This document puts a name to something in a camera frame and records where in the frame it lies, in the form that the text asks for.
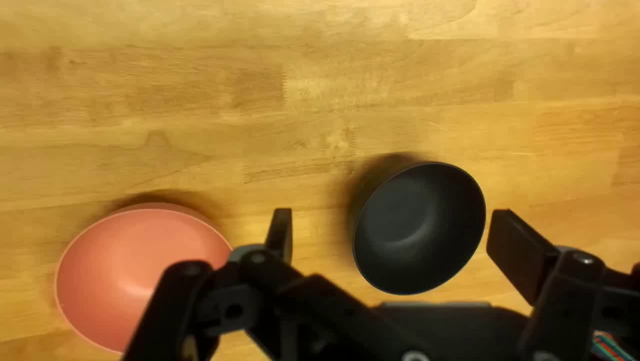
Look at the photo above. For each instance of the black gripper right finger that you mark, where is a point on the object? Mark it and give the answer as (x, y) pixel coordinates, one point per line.
(566, 294)

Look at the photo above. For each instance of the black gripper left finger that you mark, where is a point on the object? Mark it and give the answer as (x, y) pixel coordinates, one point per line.
(267, 294)

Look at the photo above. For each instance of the pink plastic bowl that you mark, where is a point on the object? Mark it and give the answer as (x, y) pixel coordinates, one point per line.
(117, 267)

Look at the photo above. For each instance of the black plastic bowl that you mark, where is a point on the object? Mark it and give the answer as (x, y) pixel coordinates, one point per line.
(416, 231)

